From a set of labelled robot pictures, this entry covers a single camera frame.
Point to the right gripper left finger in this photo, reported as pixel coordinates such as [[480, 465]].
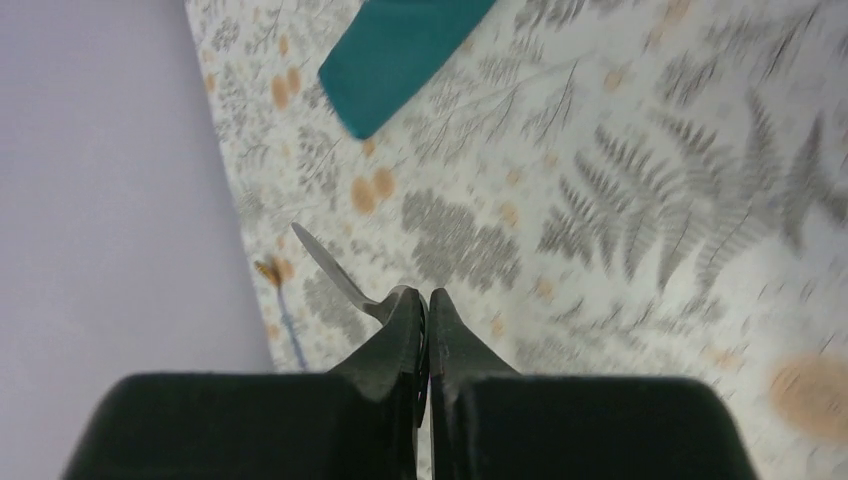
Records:
[[358, 420]]

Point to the blue handled utensil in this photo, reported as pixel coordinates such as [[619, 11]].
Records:
[[288, 323]]

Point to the teal cloth napkin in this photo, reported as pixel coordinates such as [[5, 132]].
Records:
[[391, 49]]

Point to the floral patterned table mat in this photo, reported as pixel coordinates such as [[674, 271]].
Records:
[[611, 187]]

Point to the silver metal knife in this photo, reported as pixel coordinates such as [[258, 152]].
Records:
[[379, 310]]

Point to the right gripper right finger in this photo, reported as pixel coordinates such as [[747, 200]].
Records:
[[490, 422]]

